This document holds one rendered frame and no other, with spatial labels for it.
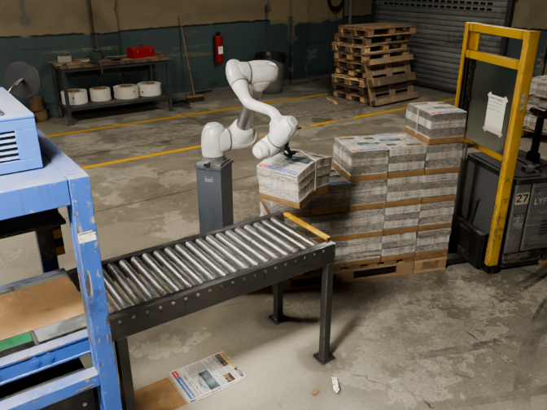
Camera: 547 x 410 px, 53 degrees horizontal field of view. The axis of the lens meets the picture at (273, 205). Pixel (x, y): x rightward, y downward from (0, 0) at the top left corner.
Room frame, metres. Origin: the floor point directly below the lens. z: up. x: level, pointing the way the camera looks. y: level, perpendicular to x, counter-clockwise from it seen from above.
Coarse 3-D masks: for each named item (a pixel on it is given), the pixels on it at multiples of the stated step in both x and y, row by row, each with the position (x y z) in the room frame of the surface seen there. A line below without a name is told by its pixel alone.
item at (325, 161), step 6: (300, 150) 3.27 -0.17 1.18; (312, 156) 3.12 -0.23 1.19; (318, 156) 3.14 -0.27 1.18; (324, 156) 3.16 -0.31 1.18; (324, 162) 3.13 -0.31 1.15; (330, 162) 3.18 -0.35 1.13; (318, 168) 3.07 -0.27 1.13; (324, 168) 3.12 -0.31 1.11; (330, 168) 3.19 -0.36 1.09; (318, 174) 3.07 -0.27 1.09; (324, 174) 3.12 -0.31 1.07; (318, 180) 3.07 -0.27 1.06; (324, 180) 3.14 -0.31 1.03; (318, 186) 3.08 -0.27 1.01
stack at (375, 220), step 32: (352, 192) 3.63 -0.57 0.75; (384, 192) 3.69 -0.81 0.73; (416, 192) 3.75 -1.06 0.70; (288, 224) 3.50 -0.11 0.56; (320, 224) 3.56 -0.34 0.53; (352, 224) 3.62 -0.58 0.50; (384, 224) 3.69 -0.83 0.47; (416, 224) 3.75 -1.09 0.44; (352, 256) 3.63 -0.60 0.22; (384, 256) 3.70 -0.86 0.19; (288, 288) 3.50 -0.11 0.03
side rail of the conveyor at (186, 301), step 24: (264, 264) 2.49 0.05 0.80; (288, 264) 2.55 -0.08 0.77; (312, 264) 2.64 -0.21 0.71; (192, 288) 2.26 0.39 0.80; (216, 288) 2.30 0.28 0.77; (240, 288) 2.38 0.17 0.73; (120, 312) 2.06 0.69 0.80; (144, 312) 2.09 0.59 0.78; (168, 312) 2.16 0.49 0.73; (192, 312) 2.23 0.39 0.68; (120, 336) 2.03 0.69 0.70
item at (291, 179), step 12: (276, 156) 3.13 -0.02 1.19; (264, 168) 2.99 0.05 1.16; (276, 168) 2.96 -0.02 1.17; (288, 168) 2.95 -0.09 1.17; (300, 168) 2.94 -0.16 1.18; (312, 168) 3.00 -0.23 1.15; (264, 180) 3.02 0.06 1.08; (276, 180) 2.96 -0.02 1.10; (288, 180) 2.90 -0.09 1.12; (300, 180) 2.90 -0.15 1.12; (264, 192) 3.03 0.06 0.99; (276, 192) 2.99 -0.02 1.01; (288, 192) 2.93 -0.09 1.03; (300, 192) 2.91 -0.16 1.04
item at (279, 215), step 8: (264, 216) 3.10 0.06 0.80; (272, 216) 3.10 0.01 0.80; (280, 216) 3.13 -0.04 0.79; (240, 224) 2.99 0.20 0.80; (248, 224) 3.00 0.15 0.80; (208, 232) 2.88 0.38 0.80; (216, 232) 2.88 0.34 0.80; (224, 232) 2.90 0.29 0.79; (176, 240) 2.78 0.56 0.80; (184, 240) 2.78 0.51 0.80; (192, 240) 2.79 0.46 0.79; (152, 248) 2.68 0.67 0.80; (160, 248) 2.68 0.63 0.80; (120, 256) 2.58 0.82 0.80; (128, 256) 2.58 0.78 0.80; (152, 256) 2.65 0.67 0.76; (104, 264) 2.50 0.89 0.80; (160, 264) 2.67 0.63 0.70; (72, 272) 2.42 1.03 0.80; (72, 280) 2.40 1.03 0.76; (112, 280) 2.52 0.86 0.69; (80, 288) 2.42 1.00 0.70
